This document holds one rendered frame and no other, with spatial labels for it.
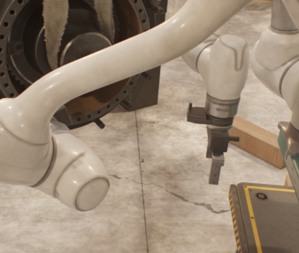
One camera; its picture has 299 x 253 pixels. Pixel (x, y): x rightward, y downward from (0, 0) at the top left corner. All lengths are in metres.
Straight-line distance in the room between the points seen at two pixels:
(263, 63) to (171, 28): 0.85
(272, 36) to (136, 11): 0.46
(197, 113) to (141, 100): 1.45
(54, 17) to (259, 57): 0.70
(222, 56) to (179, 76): 1.98
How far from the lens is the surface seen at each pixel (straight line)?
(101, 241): 2.07
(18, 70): 1.44
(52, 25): 1.31
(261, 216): 1.75
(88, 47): 1.32
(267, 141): 2.59
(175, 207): 2.25
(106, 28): 1.36
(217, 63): 1.40
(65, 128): 1.09
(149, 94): 2.94
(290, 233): 1.72
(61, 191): 0.97
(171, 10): 4.14
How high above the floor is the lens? 1.37
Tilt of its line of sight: 30 degrees down
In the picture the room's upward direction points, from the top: 5 degrees clockwise
